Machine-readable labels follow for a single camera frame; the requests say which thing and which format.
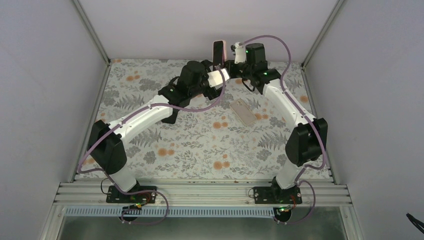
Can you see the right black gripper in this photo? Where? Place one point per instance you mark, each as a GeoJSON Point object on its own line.
{"type": "Point", "coordinates": [229, 63]}

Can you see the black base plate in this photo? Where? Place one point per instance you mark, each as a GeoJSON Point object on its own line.
{"type": "Point", "coordinates": [267, 195]}
{"type": "Point", "coordinates": [115, 196]}

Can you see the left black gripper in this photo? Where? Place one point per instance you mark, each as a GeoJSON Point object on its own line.
{"type": "Point", "coordinates": [213, 94]}

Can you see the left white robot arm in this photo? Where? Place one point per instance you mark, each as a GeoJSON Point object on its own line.
{"type": "Point", "coordinates": [107, 141]}

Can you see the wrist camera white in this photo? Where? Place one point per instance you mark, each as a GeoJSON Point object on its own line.
{"type": "Point", "coordinates": [217, 77]}
{"type": "Point", "coordinates": [239, 52]}

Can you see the floral table mat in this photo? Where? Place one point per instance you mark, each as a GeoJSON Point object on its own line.
{"type": "Point", "coordinates": [212, 144]}

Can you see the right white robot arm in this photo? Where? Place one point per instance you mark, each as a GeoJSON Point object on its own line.
{"type": "Point", "coordinates": [307, 141]}

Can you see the black phone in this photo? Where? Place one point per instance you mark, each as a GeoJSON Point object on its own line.
{"type": "Point", "coordinates": [171, 119]}

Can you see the beige phone case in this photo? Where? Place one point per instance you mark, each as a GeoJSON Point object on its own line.
{"type": "Point", "coordinates": [243, 112]}

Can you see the black object at corner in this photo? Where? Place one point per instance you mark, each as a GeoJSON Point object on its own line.
{"type": "Point", "coordinates": [416, 222]}

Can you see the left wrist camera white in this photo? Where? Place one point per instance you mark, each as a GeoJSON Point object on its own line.
{"type": "Point", "coordinates": [217, 77]}

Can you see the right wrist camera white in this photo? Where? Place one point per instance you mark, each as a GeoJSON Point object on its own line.
{"type": "Point", "coordinates": [239, 52]}

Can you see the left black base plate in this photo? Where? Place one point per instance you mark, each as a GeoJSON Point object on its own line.
{"type": "Point", "coordinates": [115, 196]}

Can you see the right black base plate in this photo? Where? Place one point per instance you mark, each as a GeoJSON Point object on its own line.
{"type": "Point", "coordinates": [267, 195]}

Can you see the aluminium rail frame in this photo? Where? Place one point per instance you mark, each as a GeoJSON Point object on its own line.
{"type": "Point", "coordinates": [195, 198]}

